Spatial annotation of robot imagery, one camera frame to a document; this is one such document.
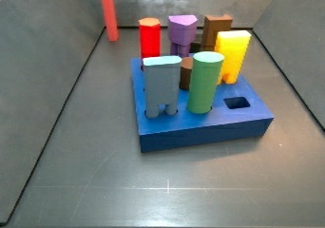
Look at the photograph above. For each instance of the salmon red rectangular block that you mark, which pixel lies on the salmon red rectangular block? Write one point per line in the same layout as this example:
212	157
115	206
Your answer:
109	19

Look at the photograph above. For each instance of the blue peg board base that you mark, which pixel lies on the blue peg board base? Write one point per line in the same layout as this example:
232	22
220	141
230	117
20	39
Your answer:
239	116

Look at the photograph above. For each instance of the light blue double peg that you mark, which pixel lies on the light blue double peg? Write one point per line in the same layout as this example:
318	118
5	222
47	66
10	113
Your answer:
162	75

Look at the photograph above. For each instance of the dark brown oval peg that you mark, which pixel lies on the dark brown oval peg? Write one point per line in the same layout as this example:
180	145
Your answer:
184	72

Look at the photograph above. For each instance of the green cylinder peg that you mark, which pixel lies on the green cylinder peg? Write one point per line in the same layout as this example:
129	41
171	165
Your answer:
204	72

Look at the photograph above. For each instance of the purple pentagon peg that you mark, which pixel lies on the purple pentagon peg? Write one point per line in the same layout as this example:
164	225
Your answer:
180	33

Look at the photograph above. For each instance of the yellow arch peg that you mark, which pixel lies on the yellow arch peg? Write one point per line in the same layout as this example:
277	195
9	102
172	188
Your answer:
231	44

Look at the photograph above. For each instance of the red hexagonal peg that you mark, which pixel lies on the red hexagonal peg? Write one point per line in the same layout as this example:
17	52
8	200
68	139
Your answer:
148	37

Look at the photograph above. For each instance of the brown notched peg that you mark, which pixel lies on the brown notched peg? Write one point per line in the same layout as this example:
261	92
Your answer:
214	24

